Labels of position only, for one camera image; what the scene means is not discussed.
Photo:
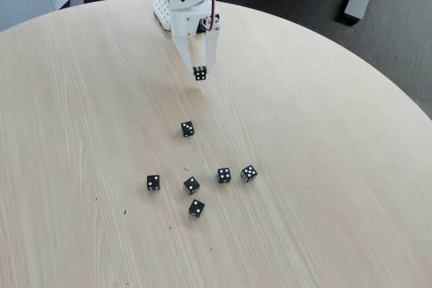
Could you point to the black die showing six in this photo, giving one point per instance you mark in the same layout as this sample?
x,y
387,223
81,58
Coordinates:
x,y
200,73

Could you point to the black die showing three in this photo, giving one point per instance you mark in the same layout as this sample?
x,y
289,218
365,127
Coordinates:
x,y
187,129

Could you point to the black die showing four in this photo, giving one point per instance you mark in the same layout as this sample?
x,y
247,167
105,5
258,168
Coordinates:
x,y
223,175

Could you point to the black die showing five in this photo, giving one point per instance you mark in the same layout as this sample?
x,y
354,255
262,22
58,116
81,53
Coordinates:
x,y
248,173

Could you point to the black die showing two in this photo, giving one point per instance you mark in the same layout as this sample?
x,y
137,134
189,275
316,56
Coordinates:
x,y
191,185
153,182

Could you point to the black die showing one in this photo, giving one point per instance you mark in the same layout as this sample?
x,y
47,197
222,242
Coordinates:
x,y
196,207

